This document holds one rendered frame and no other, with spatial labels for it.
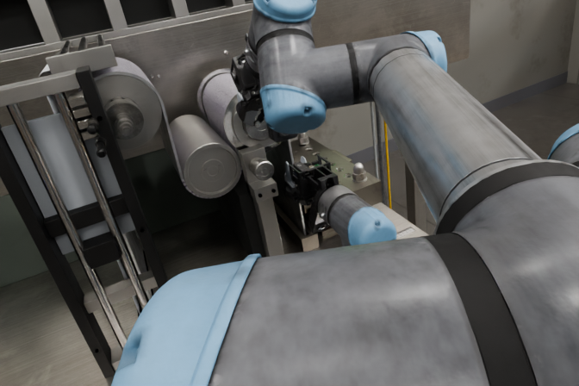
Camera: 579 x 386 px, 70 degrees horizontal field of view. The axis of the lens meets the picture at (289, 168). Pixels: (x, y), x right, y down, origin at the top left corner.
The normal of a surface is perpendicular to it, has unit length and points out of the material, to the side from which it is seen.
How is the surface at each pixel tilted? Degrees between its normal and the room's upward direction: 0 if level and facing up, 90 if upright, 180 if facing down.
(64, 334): 0
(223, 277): 10
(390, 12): 90
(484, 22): 90
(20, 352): 0
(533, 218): 15
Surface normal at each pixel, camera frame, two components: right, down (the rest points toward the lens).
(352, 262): -0.15, -0.97
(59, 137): 0.40, 0.34
